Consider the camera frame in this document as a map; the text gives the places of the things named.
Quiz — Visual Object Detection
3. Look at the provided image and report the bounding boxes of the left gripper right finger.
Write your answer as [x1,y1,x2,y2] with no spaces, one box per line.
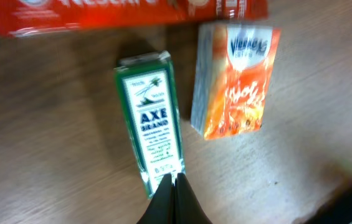
[174,173,212,224]

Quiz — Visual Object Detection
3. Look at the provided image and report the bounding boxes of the green Axe Brand box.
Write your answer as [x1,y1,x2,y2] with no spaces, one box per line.
[114,50,185,198]

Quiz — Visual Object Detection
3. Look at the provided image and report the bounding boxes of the orange Kleenex tissue pack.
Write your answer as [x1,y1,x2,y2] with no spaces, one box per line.
[190,22,281,140]

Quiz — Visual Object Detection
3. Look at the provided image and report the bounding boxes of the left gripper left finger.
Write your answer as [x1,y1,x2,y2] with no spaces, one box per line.
[137,174,174,224]

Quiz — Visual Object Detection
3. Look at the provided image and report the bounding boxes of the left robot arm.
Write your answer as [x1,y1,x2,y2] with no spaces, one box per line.
[137,173,352,224]

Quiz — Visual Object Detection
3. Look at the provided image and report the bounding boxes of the red Nescafe stick sachet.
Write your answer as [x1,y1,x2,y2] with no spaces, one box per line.
[0,0,268,36]

